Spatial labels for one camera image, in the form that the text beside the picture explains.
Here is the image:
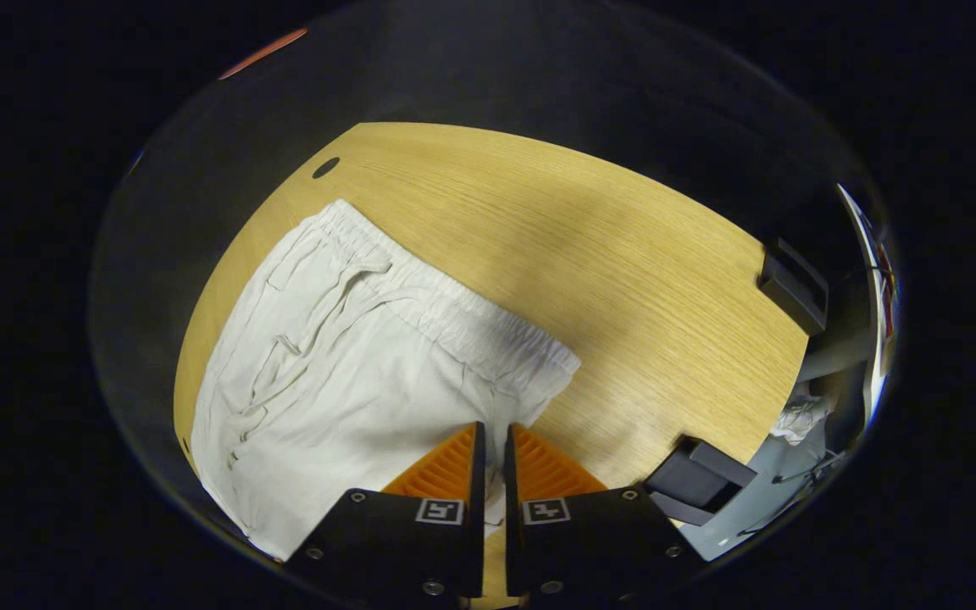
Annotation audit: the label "crumpled white cloth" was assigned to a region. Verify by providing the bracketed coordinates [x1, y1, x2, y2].
[769, 394, 832, 446]

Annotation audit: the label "white jeans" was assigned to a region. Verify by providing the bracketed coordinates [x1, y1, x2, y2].
[190, 199, 582, 562]

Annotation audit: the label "grey metal bar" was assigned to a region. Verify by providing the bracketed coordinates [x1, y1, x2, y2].
[797, 335, 870, 382]

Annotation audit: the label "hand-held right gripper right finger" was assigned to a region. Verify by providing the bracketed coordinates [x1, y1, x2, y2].
[502, 422, 707, 599]

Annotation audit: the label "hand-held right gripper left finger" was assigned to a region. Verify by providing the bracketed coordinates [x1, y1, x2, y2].
[285, 422, 487, 599]

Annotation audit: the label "white board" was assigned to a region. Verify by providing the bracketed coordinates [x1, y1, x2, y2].
[835, 182, 901, 424]

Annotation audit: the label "black table clamp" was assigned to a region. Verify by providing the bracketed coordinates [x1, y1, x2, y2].
[643, 435, 757, 526]
[757, 237, 829, 336]

